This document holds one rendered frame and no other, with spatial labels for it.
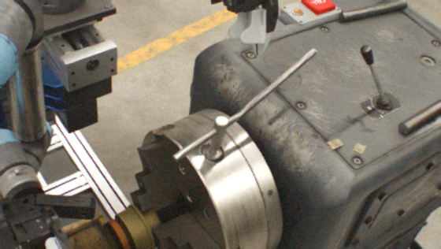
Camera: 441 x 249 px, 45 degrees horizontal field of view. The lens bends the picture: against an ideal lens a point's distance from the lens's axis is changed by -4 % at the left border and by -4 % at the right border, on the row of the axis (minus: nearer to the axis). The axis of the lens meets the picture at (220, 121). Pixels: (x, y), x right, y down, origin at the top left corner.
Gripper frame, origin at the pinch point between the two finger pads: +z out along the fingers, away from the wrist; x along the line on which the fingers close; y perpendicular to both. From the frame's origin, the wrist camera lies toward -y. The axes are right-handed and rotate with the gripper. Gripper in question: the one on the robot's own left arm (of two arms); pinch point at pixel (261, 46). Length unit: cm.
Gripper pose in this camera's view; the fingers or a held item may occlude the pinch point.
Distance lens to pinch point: 96.1
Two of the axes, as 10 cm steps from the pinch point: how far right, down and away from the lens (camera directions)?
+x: 5.6, 3.7, -7.4
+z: 0.9, 8.6, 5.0
